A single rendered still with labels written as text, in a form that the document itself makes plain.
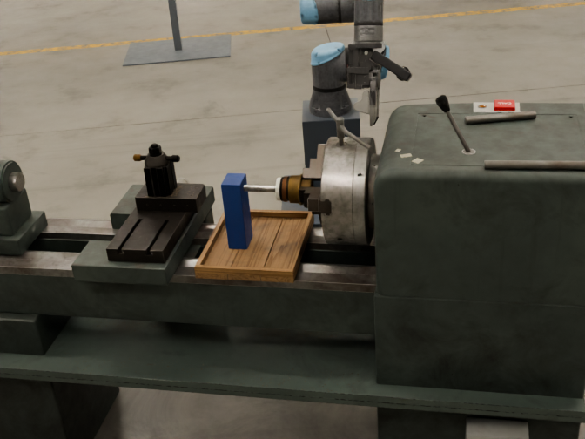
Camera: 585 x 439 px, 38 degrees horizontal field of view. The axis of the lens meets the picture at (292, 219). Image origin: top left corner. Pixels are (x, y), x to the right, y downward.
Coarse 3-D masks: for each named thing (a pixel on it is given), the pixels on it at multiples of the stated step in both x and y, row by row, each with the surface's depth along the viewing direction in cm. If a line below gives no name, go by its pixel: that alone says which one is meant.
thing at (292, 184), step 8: (296, 176) 249; (280, 184) 248; (288, 184) 247; (296, 184) 247; (304, 184) 248; (312, 184) 252; (280, 192) 248; (288, 192) 247; (296, 192) 247; (288, 200) 251; (296, 200) 248
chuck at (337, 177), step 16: (352, 144) 239; (336, 160) 235; (352, 160) 234; (336, 176) 233; (352, 176) 232; (320, 192) 234; (336, 192) 233; (352, 192) 232; (336, 208) 234; (352, 208) 233; (336, 224) 236; (352, 224) 235; (336, 240) 243; (352, 240) 241
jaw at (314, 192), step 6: (300, 192) 244; (306, 192) 241; (312, 192) 241; (318, 192) 241; (300, 198) 245; (306, 198) 241; (312, 198) 237; (318, 198) 237; (306, 204) 242; (312, 204) 237; (318, 204) 237; (324, 204) 235; (330, 204) 234; (312, 210) 238; (318, 210) 237; (324, 210) 235; (330, 210) 235
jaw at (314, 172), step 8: (320, 144) 250; (320, 152) 249; (312, 160) 250; (320, 160) 249; (304, 168) 250; (312, 168) 249; (320, 168) 249; (304, 176) 249; (312, 176) 249; (320, 176) 248
